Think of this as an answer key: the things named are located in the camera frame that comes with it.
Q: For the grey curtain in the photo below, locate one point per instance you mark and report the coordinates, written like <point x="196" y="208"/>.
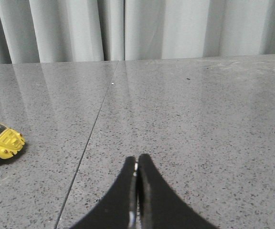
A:
<point x="114" y="30"/>

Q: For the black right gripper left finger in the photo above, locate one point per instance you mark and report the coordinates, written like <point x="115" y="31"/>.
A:
<point x="118" y="208"/>

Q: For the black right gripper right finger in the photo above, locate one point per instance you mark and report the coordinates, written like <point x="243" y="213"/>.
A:
<point x="161" y="208"/>

